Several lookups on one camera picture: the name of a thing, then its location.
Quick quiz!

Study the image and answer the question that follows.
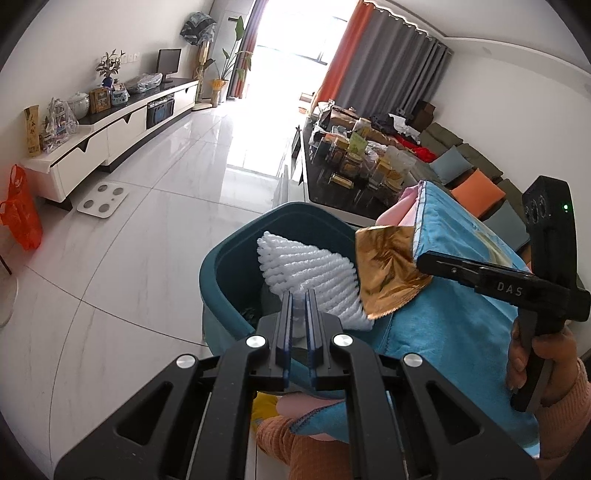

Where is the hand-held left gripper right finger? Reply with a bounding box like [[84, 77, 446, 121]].
[[305, 290, 541, 480]]

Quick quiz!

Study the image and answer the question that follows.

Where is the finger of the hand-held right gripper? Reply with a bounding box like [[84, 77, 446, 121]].
[[417, 250, 481, 289]]

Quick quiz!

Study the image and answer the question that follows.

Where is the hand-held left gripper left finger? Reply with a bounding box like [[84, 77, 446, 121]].
[[54, 292, 295, 480]]

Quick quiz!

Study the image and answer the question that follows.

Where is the gold foil wrapper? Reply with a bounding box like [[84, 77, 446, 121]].
[[355, 224, 434, 320]]

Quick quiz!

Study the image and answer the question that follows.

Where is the teal trash bin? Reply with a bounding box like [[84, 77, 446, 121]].
[[199, 202, 377, 400]]

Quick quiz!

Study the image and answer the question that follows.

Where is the white foam net sleeve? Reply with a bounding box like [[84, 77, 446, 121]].
[[256, 229, 375, 330]]

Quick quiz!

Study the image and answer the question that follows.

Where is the person's right hand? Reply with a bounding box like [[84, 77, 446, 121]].
[[505, 318, 581, 404]]

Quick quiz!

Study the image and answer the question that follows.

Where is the blue blanket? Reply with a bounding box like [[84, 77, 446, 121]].
[[277, 180, 541, 457]]

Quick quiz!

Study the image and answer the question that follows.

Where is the blue grey cushion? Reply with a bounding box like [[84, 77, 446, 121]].
[[482, 200, 532, 252], [434, 147, 471, 184]]

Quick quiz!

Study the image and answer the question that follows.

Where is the person's yellow garment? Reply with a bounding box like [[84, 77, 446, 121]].
[[253, 392, 280, 423]]

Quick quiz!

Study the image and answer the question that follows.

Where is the orange cushion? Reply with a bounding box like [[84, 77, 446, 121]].
[[451, 168, 506, 217]]

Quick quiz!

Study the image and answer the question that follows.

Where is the red cloth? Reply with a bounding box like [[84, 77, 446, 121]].
[[399, 138, 437, 162]]

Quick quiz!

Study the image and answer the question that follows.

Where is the olive green sofa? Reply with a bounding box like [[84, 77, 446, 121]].
[[406, 121, 536, 252]]

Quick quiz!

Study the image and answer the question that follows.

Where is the black coffee table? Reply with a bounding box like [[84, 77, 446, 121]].
[[277, 124, 416, 227]]

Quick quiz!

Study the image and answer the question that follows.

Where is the group of jars and packets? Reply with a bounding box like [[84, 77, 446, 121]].
[[309, 104, 416, 190]]

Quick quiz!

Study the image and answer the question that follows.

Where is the pile of clothes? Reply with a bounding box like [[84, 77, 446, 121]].
[[369, 111, 419, 139]]

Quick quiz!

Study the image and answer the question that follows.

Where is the cardboard box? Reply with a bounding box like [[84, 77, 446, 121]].
[[411, 102, 437, 130]]

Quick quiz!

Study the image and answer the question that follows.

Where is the grey curtain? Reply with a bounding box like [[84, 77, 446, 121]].
[[337, 2, 451, 123]]

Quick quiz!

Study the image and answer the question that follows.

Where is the white body scale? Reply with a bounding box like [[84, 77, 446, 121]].
[[76, 181, 130, 217]]

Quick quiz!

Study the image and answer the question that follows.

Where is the orange curtain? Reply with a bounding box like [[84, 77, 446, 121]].
[[318, 0, 370, 104]]

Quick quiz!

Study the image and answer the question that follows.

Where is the white TV cabinet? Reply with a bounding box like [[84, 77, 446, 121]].
[[21, 78, 201, 204]]

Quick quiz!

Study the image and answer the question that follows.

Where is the tall green houseplant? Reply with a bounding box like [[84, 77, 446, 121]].
[[210, 16, 252, 100]]

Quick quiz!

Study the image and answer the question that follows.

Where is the dark red curtain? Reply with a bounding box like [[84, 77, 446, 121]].
[[228, 0, 269, 100]]

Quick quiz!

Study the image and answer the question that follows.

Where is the clear bag on cabinet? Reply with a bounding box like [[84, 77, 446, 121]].
[[124, 73, 163, 92]]

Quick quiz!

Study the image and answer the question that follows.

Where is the orange plastic bag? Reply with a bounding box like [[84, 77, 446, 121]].
[[0, 165, 43, 251]]

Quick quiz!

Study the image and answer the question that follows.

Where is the white standing air conditioner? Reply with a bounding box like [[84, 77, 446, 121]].
[[217, 11, 252, 102]]

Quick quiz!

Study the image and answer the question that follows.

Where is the black monitor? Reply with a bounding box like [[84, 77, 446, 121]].
[[157, 47, 182, 84]]

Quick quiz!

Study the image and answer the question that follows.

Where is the clear bag of bottles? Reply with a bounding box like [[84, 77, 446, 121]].
[[44, 98, 79, 153]]

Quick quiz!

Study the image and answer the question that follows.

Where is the white ceramic jar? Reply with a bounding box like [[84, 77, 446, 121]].
[[67, 91, 89, 118]]

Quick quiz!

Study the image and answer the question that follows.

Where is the small plant in blue vase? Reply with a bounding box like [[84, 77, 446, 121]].
[[95, 49, 126, 88]]

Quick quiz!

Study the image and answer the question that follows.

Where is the covered standing fan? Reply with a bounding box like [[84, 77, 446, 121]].
[[179, 11, 217, 112]]

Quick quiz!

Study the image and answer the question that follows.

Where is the tan gift box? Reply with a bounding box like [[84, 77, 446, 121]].
[[24, 105, 43, 158]]

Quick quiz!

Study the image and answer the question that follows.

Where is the wooden picture frame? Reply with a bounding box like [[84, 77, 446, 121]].
[[89, 87, 112, 114]]

